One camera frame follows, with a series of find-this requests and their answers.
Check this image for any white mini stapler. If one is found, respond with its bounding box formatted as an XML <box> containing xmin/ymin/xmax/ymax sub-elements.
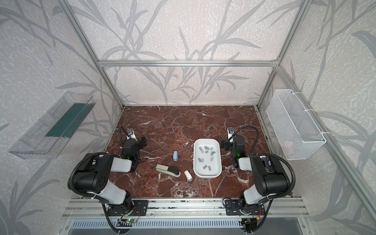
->
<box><xmin>184</xmin><ymin>170</ymin><xmax>193</xmax><ymax>182</ymax></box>

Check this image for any white wire mesh basket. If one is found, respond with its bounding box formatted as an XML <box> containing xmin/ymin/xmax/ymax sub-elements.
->
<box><xmin>266</xmin><ymin>89</ymin><xmax>327</xmax><ymax>160</ymax></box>

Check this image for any pink object in basket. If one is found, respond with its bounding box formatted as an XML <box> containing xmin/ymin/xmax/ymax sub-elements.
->
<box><xmin>282</xmin><ymin>141</ymin><xmax>294</xmax><ymax>156</ymax></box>

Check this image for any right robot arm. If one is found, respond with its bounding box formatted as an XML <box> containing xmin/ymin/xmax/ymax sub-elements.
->
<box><xmin>220</xmin><ymin>136</ymin><xmax>296</xmax><ymax>208</ymax></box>

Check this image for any white slotted cable duct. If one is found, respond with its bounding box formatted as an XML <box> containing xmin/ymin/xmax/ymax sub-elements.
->
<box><xmin>71</xmin><ymin>218</ymin><xmax>241</xmax><ymax>229</ymax></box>

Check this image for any green circuit board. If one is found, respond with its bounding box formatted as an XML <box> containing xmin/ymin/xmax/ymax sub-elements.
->
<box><xmin>118</xmin><ymin>218</ymin><xmax>138</xmax><ymax>227</ymax></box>

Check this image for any aluminium front rail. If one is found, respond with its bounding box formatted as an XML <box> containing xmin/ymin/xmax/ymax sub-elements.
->
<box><xmin>62</xmin><ymin>197</ymin><xmax>309</xmax><ymax>219</ymax></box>

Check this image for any white plastic tray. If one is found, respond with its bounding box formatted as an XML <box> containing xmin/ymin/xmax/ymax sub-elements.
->
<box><xmin>193</xmin><ymin>139</ymin><xmax>222</xmax><ymax>179</ymax></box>

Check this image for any blue mini stapler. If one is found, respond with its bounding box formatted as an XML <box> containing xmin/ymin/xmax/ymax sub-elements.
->
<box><xmin>173</xmin><ymin>151</ymin><xmax>178</xmax><ymax>162</ymax></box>

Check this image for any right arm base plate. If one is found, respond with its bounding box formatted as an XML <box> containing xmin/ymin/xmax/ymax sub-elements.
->
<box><xmin>222</xmin><ymin>198</ymin><xmax>265</xmax><ymax>216</ymax></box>

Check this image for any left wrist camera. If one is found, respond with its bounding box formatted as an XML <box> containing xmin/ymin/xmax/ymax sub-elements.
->
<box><xmin>126</xmin><ymin>128</ymin><xmax>137</xmax><ymax>141</ymax></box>

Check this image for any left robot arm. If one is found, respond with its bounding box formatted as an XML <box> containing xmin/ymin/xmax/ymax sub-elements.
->
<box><xmin>68</xmin><ymin>137</ymin><xmax>147</xmax><ymax>210</ymax></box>

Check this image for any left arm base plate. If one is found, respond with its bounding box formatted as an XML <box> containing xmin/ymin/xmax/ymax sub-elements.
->
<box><xmin>107</xmin><ymin>200</ymin><xmax>149</xmax><ymax>216</ymax></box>

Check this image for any clear acrylic wall shelf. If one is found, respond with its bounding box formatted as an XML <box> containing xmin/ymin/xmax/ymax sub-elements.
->
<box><xmin>9</xmin><ymin>92</ymin><xmax>96</xmax><ymax>160</ymax></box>

